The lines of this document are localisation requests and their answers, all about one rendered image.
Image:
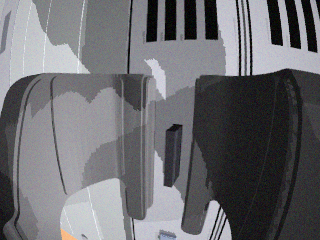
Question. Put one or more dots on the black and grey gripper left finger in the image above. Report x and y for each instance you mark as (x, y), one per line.
(62, 132)

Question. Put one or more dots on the grey server rack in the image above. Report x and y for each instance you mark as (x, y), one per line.
(175, 41)

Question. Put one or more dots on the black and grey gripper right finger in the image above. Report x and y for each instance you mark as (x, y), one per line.
(255, 150)

